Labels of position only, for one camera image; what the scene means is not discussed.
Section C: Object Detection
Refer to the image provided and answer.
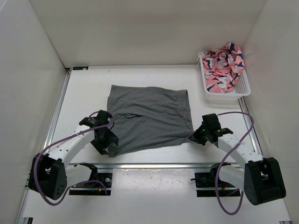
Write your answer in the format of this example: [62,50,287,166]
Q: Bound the grey shorts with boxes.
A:
[107,85,193,157]

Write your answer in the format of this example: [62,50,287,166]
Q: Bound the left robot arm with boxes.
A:
[28,125,119,206]

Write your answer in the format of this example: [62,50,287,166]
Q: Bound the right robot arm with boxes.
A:
[189,127,286,205]

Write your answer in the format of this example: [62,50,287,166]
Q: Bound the pink patterned shorts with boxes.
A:
[202,42,245,93]

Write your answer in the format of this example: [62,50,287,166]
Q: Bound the white plastic basket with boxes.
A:
[197,52,251,102]

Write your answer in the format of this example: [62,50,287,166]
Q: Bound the black label sticker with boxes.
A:
[72,66,89,70]

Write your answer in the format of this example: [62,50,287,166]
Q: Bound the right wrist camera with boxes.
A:
[202,113,221,132]

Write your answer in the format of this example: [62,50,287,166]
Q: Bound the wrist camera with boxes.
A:
[202,113,221,132]
[79,110,113,128]

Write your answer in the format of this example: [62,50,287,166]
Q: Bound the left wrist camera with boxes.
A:
[79,110,113,128]

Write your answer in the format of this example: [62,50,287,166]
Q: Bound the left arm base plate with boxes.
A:
[69,169,113,196]

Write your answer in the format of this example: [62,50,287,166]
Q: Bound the aluminium table edge rail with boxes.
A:
[65,162,243,170]

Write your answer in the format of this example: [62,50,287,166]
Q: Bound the right side aluminium rail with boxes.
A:
[238,97,263,155]

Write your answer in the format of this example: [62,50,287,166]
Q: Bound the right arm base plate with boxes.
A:
[190,172,241,197]

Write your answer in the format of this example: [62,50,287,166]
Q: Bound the left side aluminium rail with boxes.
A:
[37,68,72,154]

